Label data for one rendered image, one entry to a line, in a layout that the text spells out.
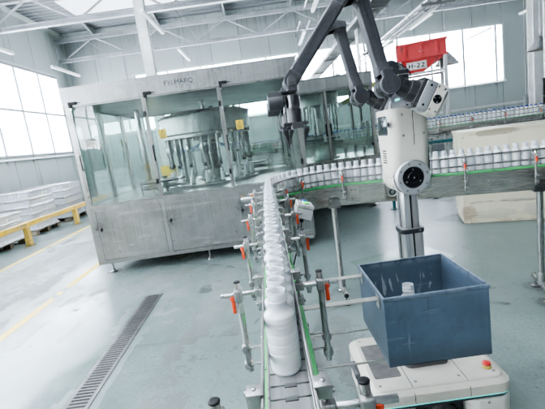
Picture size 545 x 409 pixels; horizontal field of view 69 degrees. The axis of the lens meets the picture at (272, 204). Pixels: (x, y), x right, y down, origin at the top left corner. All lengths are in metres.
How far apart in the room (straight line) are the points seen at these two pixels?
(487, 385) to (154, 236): 4.09
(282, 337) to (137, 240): 4.61
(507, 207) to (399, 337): 4.59
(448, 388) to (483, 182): 1.69
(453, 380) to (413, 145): 1.08
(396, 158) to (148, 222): 3.88
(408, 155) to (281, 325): 1.25
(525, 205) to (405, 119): 4.10
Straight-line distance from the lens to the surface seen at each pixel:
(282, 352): 0.78
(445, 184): 3.26
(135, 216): 5.24
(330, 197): 3.26
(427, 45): 8.36
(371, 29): 1.71
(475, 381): 2.15
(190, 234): 5.12
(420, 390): 2.07
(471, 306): 1.31
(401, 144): 1.83
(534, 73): 12.17
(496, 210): 5.74
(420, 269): 1.56
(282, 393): 0.78
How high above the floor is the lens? 1.45
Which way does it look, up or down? 10 degrees down
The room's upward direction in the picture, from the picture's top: 8 degrees counter-clockwise
